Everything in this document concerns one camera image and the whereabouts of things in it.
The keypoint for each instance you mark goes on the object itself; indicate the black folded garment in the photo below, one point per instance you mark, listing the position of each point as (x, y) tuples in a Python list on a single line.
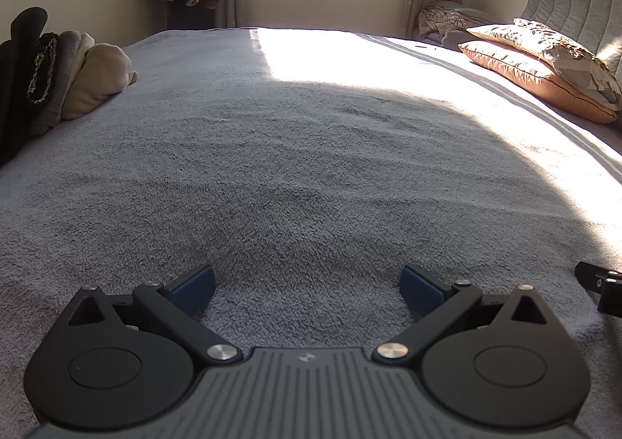
[(14, 79)]

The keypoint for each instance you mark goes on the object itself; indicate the orange pillow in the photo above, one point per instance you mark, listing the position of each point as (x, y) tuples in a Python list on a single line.
[(525, 75)]

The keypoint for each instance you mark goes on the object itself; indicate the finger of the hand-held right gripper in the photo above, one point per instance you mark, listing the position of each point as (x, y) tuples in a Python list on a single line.
[(590, 274)]

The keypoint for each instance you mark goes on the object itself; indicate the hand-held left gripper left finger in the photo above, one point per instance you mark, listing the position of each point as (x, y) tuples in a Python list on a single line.
[(194, 291)]

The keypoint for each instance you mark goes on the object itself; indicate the grey folded garment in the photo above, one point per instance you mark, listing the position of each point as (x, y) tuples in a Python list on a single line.
[(65, 79)]

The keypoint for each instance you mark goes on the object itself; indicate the beige folded garment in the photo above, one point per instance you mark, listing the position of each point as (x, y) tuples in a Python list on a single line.
[(99, 79)]

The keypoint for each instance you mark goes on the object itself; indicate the grey fleece bed blanket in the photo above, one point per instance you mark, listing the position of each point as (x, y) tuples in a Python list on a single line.
[(291, 152)]

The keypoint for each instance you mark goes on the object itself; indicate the grey padded headboard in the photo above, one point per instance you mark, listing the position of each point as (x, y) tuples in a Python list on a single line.
[(573, 2)]

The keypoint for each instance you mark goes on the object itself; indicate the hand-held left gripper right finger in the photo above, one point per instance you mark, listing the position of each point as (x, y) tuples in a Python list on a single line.
[(420, 292)]

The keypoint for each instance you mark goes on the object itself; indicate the black garment with white pattern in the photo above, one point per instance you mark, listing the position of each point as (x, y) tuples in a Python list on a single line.
[(43, 70)]

